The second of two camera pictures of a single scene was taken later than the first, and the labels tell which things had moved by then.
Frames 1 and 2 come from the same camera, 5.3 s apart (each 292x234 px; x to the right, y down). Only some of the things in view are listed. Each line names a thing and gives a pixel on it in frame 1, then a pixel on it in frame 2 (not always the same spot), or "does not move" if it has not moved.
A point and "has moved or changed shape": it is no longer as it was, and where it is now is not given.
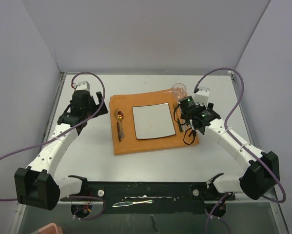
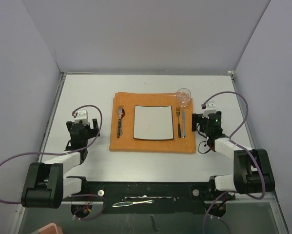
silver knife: (183, 126) has moved or changed shape
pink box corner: (50, 228) does not move
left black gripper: (91, 101) → (92, 132)
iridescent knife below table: (124, 204) does not move
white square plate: (153, 120) has moved or changed shape
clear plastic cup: (179, 91) has moved or changed shape
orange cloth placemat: (122, 124) has moved or changed shape
